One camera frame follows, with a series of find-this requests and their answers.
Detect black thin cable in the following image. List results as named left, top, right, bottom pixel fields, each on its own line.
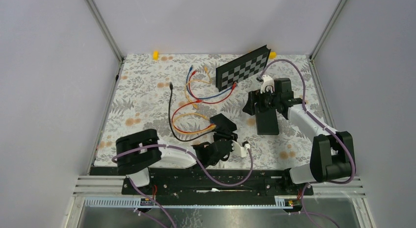
left=167, top=82, right=213, bottom=143

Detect right yellow corner clip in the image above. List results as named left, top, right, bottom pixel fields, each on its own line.
left=269, top=51, right=277, bottom=59

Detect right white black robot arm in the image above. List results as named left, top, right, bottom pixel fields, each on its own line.
left=243, top=75, right=356, bottom=195

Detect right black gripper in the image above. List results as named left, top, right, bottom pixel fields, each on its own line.
left=242, top=87, right=280, bottom=116

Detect black white checkerboard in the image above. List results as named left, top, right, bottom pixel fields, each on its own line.
left=215, top=45, right=271, bottom=91

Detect left yellow corner clip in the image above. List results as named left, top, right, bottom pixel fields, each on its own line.
left=153, top=51, right=159, bottom=60

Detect black network switch box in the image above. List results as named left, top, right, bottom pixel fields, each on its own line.
left=255, top=105, right=280, bottom=135

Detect blue ethernet cable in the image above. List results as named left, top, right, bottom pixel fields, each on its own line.
left=185, top=65, right=235, bottom=101

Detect yellow corner clip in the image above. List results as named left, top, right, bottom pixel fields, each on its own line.
left=153, top=51, right=159, bottom=60
left=269, top=51, right=277, bottom=59

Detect red ethernet cable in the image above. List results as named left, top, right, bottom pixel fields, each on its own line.
left=187, top=70, right=237, bottom=105

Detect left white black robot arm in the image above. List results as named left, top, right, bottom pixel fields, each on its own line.
left=111, top=129, right=248, bottom=194

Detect small black adapter box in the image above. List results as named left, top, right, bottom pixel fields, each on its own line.
left=209, top=113, right=237, bottom=135

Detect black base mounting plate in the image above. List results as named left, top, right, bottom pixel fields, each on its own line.
left=89, top=166, right=348, bottom=206

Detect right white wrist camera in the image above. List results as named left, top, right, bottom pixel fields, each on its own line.
left=257, top=75, right=275, bottom=94

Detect floral patterned table mat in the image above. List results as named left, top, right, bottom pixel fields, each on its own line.
left=94, top=54, right=312, bottom=169

